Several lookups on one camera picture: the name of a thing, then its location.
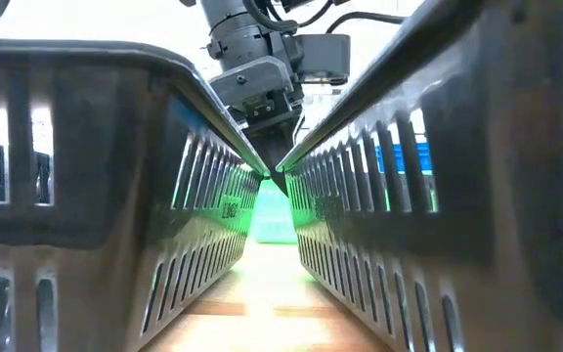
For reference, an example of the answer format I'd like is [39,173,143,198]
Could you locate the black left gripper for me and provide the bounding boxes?
[207,54,308,197]

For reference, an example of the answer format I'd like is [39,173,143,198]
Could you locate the green plastic slotted basket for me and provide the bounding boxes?
[249,190,299,245]

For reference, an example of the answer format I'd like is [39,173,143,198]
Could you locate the blue plastic slotted basket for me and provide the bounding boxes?
[375,141,433,176]

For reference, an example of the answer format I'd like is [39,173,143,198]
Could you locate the black plastic slotted basket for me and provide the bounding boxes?
[275,0,563,352]
[0,36,271,352]

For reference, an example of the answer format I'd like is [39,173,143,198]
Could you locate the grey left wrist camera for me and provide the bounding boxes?
[293,32,352,87]

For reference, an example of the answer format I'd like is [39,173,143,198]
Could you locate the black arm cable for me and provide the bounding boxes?
[325,12,408,35]

